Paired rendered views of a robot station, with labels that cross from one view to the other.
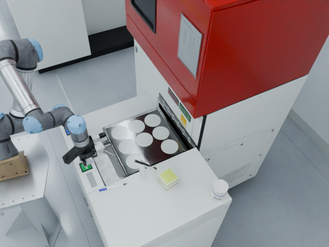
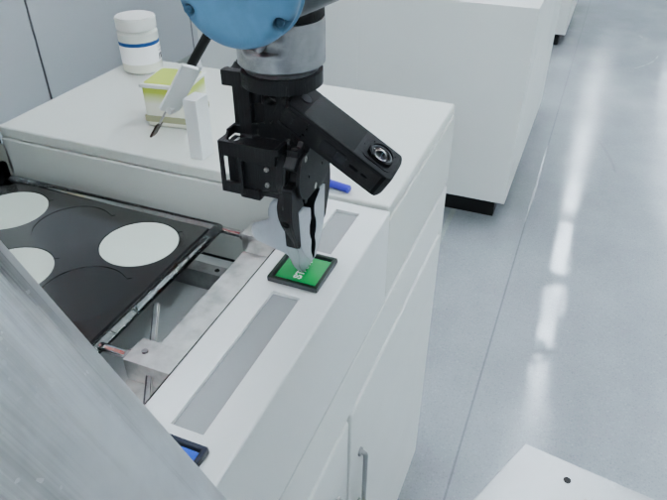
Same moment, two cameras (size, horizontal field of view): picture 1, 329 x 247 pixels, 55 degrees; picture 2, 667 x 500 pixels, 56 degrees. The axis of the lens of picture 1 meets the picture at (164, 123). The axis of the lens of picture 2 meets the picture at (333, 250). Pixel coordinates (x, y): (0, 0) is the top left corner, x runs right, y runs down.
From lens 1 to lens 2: 1.75 m
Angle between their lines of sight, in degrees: 82
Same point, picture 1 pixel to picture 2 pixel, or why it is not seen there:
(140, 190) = not seen: hidden behind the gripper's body
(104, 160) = (203, 325)
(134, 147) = (72, 274)
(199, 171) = (92, 99)
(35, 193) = (553, 484)
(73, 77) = not seen: outside the picture
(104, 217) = (402, 150)
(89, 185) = (355, 222)
